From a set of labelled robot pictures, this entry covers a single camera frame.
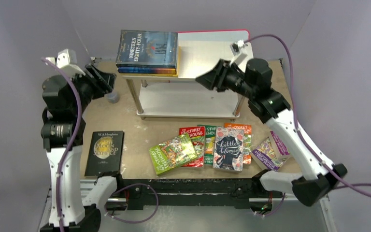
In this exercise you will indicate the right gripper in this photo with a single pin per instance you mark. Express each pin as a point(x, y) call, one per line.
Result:
point(220, 76)

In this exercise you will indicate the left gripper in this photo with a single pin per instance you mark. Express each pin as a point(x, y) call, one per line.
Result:
point(103, 82)

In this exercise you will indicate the Jane Eyre book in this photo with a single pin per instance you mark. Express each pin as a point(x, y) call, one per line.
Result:
point(145, 70)

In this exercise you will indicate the yellow book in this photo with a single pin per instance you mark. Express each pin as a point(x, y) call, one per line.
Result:
point(164, 75)

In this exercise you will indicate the Nineteen Eighty-Four blue book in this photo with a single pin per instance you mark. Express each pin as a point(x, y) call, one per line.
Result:
point(147, 49)

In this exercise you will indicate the red 13-Storey Treehouse book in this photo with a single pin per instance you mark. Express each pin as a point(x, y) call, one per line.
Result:
point(197, 136)

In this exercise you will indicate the purple Treehouse book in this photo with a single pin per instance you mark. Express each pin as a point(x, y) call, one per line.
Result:
point(265, 157)

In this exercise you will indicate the green 65-Storey Treehouse book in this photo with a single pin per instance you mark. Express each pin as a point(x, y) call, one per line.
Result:
point(172, 153)

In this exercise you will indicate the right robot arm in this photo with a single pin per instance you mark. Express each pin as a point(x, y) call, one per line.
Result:
point(318, 173)

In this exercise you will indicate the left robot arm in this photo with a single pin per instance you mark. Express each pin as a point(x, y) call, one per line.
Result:
point(66, 97)

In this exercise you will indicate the small clear plastic cup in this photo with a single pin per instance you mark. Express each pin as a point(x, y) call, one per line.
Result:
point(112, 97)

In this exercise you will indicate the dark green Treehouse book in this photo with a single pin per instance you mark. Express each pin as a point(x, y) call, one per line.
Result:
point(209, 144)

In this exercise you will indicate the white two-tier metal shelf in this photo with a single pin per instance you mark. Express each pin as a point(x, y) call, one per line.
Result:
point(182, 96)

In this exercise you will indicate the orange Treehouse book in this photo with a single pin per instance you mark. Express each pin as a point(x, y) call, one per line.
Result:
point(247, 140)

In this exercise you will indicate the black Moon Sixpence book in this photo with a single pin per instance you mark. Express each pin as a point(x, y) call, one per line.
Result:
point(105, 153)

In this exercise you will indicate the Little Women book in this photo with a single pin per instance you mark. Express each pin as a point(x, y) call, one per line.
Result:
point(228, 149)

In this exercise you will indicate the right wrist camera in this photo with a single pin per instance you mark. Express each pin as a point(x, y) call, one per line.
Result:
point(238, 51)

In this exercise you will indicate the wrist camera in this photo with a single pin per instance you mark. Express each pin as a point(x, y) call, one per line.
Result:
point(67, 61)
point(238, 51)

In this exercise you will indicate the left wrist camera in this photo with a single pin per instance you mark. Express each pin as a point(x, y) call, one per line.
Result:
point(67, 61)

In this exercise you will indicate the black aluminium base frame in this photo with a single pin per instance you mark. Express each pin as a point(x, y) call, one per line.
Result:
point(240, 193)

